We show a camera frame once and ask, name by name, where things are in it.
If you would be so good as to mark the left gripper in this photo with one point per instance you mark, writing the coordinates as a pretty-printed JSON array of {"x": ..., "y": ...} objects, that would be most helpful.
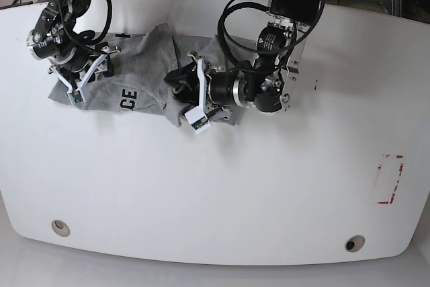
[{"x": 217, "y": 84}]

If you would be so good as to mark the right table cable grommet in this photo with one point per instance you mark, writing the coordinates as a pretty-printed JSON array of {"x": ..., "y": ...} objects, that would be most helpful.
[{"x": 355, "y": 243}]

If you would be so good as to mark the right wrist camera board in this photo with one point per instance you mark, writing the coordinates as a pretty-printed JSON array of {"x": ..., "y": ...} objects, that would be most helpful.
[{"x": 75, "y": 97}]

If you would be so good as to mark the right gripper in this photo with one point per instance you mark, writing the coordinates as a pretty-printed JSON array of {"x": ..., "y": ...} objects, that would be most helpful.
[{"x": 79, "y": 67}]

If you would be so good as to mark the left table cable grommet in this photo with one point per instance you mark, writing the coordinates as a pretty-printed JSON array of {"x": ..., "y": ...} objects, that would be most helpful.
[{"x": 60, "y": 228}]

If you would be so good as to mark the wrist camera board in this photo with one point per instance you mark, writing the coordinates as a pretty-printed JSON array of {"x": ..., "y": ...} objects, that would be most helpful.
[
  {"x": 75, "y": 97},
  {"x": 198, "y": 119}
]

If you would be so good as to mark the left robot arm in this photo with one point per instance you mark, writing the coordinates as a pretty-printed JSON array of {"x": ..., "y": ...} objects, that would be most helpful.
[{"x": 259, "y": 76}]

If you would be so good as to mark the grey t-shirt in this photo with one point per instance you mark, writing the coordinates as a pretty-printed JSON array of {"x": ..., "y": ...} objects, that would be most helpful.
[{"x": 140, "y": 69}]

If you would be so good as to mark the table cable grommet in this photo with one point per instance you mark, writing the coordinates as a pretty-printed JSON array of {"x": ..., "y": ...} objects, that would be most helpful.
[
  {"x": 355, "y": 243},
  {"x": 60, "y": 228}
]

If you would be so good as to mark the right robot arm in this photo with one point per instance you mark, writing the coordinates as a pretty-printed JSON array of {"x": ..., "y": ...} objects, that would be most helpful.
[{"x": 54, "y": 31}]

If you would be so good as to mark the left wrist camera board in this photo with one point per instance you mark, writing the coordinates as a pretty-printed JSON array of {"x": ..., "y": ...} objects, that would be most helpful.
[{"x": 198, "y": 119}]

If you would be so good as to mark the red tape rectangle marking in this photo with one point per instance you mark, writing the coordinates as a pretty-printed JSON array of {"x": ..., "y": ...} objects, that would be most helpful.
[{"x": 388, "y": 178}]

